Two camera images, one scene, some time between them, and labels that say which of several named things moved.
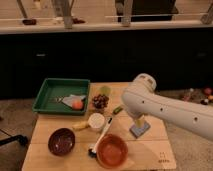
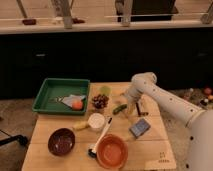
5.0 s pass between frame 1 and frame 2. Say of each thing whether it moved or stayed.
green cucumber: stayed
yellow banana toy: stayed
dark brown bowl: stayed
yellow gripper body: moved
